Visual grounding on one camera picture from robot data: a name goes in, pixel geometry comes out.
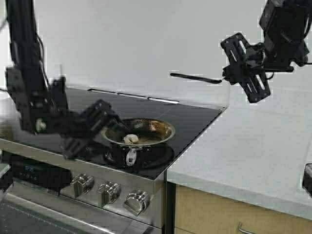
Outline steel stove knob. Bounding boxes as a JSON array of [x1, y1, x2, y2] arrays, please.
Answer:
[[123, 190, 150, 216], [97, 181, 121, 207], [70, 174, 95, 198]]

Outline left steel stove knob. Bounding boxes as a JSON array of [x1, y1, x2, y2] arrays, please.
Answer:
[[70, 174, 95, 198]]

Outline middle steel stove knob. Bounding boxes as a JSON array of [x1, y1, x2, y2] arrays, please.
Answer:
[[97, 181, 121, 207]]

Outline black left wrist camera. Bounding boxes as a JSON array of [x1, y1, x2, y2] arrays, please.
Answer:
[[50, 76, 68, 110]]

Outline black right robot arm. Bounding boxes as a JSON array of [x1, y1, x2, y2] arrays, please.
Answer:
[[220, 0, 312, 103]]

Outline black glass stove cooktop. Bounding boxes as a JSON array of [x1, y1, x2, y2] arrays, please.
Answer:
[[0, 89, 221, 183]]

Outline raw shrimp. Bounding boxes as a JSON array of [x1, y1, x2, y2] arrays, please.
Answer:
[[123, 134, 139, 145]]

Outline dark steel frying pan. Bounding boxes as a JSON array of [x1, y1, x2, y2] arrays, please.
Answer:
[[101, 118, 176, 168]]

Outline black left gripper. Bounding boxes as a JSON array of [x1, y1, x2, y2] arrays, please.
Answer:
[[60, 99, 132, 159]]

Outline wooden cabinet drawer front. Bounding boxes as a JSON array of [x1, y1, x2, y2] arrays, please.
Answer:
[[175, 186, 312, 234]]

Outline steel drawer handle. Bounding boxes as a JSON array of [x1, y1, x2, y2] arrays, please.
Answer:
[[237, 222, 255, 234]]

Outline black spatula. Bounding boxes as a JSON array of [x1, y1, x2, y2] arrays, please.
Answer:
[[170, 73, 222, 84]]

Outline right steel stove knob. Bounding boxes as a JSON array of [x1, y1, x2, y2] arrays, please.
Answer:
[[123, 190, 150, 216]]

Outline black device at right edge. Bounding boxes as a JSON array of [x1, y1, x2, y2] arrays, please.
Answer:
[[302, 163, 312, 196]]

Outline stainless steel oven range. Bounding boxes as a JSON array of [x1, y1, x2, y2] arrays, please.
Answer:
[[0, 85, 225, 234]]

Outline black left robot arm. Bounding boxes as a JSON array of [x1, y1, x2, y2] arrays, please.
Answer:
[[5, 0, 129, 159]]

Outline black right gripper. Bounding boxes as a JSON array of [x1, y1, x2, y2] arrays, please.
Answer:
[[220, 33, 271, 103]]

